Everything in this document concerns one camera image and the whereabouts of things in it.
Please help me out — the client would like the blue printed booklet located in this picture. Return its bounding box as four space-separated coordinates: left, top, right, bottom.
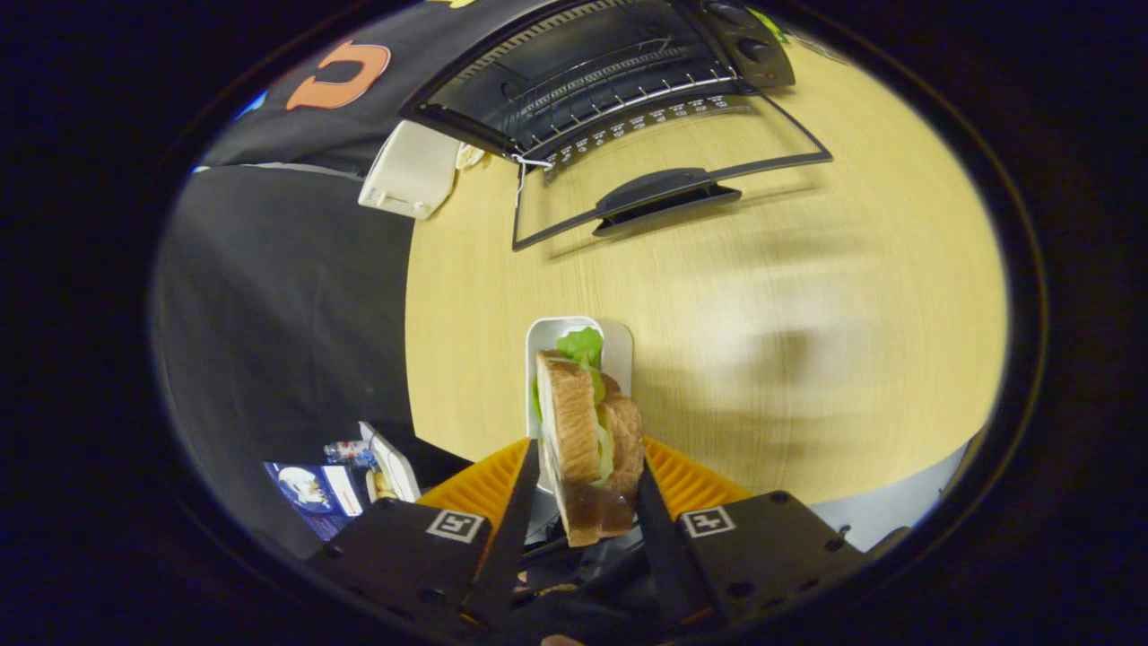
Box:
265 460 364 539

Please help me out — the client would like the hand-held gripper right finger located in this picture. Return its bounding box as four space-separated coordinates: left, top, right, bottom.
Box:
635 437 875 629

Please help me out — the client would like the white pop-up toaster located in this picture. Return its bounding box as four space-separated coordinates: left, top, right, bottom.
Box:
358 119 463 221

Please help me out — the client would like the white string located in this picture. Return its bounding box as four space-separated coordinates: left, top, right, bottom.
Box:
509 153 555 212

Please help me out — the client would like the toast sandwich with lettuce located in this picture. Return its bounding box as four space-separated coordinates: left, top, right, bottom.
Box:
532 327 647 548

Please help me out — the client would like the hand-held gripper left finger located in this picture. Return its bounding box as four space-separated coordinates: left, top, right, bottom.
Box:
305 437 542 633

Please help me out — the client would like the white rectangular tray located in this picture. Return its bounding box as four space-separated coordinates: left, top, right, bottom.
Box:
525 316 634 494

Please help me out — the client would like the black backdrop cloth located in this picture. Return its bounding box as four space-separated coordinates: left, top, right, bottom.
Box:
152 0 557 557

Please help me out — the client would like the black toaster oven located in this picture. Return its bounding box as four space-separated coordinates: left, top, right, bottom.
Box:
399 0 833 252

